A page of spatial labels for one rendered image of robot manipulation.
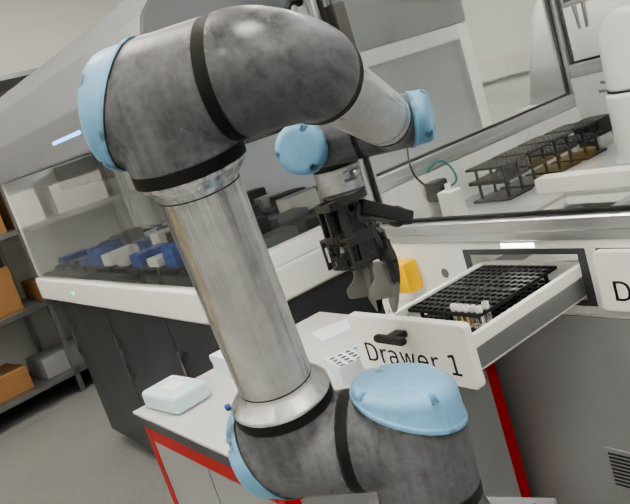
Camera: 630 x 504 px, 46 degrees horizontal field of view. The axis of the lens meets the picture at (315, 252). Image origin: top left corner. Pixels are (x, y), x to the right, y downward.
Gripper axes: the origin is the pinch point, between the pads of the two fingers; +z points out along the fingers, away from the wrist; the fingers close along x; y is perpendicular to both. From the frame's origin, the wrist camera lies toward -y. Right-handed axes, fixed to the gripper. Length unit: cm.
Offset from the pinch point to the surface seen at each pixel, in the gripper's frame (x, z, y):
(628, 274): 24.0, 7.8, -31.9
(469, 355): 14.4, 8.6, -0.7
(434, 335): 7.8, 5.8, -0.9
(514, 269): 1.5, 6.6, -30.9
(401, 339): 3.4, 5.4, 2.3
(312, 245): -79, 5, -44
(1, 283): -377, 15, -25
